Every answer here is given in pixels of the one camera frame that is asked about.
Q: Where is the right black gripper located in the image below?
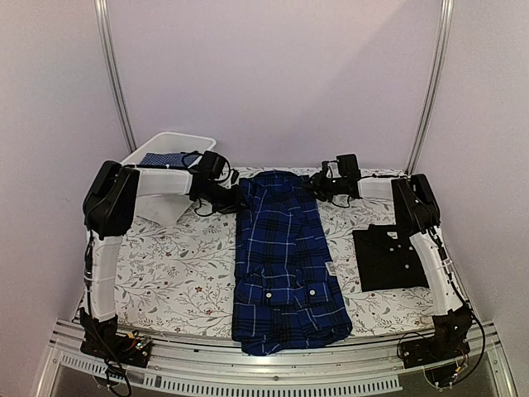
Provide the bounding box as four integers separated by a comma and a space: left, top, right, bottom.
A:
300, 170, 346, 202

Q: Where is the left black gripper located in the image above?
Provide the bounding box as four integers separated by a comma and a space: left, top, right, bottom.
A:
200, 182, 251, 215

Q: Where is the blue plaid long sleeve shirt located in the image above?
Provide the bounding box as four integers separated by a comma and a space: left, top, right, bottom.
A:
231, 170, 353, 356

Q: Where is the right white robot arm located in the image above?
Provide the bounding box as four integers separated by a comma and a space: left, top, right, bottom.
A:
303, 154, 474, 361

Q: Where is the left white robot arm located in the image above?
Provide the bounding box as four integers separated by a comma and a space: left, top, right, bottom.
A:
83, 151, 243, 324

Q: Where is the white plastic bin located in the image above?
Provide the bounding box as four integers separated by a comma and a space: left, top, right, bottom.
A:
121, 132, 217, 226

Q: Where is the blue checked shirt in bin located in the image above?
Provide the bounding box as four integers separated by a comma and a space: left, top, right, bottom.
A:
138, 151, 202, 170

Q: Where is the floral patterned table mat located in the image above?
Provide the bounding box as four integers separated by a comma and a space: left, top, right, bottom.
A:
74, 166, 470, 341

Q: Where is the folded black shirt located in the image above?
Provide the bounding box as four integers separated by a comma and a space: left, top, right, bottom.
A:
352, 224, 429, 292

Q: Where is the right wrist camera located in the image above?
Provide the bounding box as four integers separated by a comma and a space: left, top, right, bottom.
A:
322, 160, 335, 180

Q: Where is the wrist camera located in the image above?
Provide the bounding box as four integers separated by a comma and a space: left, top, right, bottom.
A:
322, 160, 335, 180
228, 169, 240, 186

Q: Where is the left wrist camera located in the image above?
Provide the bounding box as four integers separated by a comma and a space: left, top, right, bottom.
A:
228, 169, 240, 186

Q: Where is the front aluminium rail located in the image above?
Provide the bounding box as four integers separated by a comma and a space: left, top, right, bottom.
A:
35, 320, 517, 397

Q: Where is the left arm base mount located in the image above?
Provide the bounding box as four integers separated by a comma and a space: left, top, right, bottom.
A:
80, 328, 152, 368

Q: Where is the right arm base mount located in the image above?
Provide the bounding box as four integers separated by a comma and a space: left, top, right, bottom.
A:
396, 332, 470, 390

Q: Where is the right aluminium frame post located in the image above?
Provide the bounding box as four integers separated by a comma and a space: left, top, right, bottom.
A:
405, 0, 455, 175

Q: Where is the aluminium frame post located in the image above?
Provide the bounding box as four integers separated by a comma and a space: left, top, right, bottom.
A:
405, 0, 455, 175
94, 0, 137, 153

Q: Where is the left aluminium frame post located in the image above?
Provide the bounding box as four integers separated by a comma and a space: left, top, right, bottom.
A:
94, 0, 137, 153

